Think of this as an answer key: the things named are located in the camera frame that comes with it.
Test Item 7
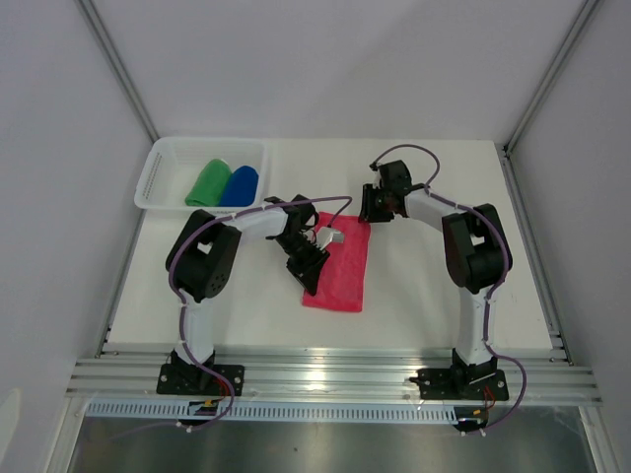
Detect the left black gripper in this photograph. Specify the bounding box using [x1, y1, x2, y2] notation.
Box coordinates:
[274, 233, 330, 296]

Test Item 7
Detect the pink towel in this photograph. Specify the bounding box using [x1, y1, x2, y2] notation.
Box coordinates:
[302, 215, 371, 313]

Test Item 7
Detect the blue towel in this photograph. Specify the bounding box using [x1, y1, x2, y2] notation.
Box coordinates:
[219, 166, 259, 207]

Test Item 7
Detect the green towel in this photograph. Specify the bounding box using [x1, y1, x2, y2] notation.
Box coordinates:
[184, 159, 232, 207]

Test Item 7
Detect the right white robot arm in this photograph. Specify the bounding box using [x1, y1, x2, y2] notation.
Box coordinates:
[359, 160, 513, 398]

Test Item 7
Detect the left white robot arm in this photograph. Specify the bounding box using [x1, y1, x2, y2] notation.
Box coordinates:
[166, 195, 329, 394]

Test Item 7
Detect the white plastic basket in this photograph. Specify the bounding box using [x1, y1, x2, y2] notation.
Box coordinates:
[134, 137, 269, 215]

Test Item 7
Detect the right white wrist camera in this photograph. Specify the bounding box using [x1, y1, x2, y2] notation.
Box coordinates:
[369, 162, 383, 188]

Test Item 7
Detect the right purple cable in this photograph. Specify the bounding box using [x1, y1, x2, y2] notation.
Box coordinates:
[372, 143, 527, 438]

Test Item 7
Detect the purple cable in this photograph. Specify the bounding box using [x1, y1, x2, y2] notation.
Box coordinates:
[167, 195, 354, 438]
[372, 143, 527, 438]

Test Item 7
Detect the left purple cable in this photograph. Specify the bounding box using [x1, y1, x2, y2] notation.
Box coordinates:
[167, 195, 354, 438]

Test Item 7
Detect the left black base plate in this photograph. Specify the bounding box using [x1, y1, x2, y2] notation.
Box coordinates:
[156, 363, 245, 397]

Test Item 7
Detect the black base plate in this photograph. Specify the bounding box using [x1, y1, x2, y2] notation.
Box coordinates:
[156, 363, 245, 397]
[408, 369, 509, 401]

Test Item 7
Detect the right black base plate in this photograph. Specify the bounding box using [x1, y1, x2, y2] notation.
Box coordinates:
[408, 369, 509, 401]

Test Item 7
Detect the aluminium front rail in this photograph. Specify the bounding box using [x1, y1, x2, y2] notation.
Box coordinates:
[66, 344, 602, 406]

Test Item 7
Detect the white slotted cable duct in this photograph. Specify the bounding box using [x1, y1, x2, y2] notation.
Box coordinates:
[85, 398, 482, 426]

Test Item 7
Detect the right aluminium corner post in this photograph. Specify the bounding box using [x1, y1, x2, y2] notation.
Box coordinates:
[503, 0, 604, 159]

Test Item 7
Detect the aluminium corner post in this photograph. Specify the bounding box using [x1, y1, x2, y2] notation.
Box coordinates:
[503, 0, 604, 159]
[74, 0, 160, 143]

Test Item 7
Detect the left aluminium corner post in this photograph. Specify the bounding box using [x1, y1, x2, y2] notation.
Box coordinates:
[74, 0, 160, 143]

